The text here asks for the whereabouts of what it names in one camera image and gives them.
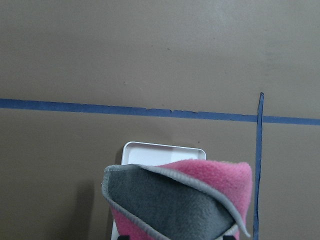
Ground pink and grey cloth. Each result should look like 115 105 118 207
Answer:
101 159 253 240

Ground white rectangular tray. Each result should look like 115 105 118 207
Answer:
111 141 207 240

